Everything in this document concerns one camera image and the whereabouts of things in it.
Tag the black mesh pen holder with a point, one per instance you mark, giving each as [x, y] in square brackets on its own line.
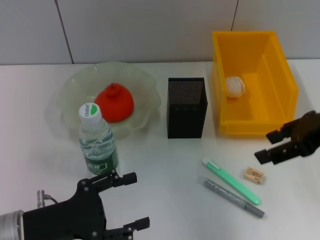
[186, 120]

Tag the white paper ball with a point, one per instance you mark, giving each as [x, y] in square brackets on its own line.
[235, 87]

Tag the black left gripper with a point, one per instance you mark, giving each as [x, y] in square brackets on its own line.
[67, 220]

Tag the grey marker pen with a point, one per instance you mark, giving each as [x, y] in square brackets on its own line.
[230, 196]

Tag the yellow plastic bin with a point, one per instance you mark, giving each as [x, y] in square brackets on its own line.
[255, 117]

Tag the clear water bottle green label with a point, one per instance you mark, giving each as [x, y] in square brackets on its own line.
[98, 145]

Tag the pale green glass fruit plate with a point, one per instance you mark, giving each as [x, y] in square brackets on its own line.
[145, 100]

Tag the red-orange toy orange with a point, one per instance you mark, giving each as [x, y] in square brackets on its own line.
[117, 105]

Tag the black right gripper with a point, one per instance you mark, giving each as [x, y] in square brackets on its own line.
[311, 135]

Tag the small beige eraser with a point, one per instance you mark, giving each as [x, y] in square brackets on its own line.
[254, 175]

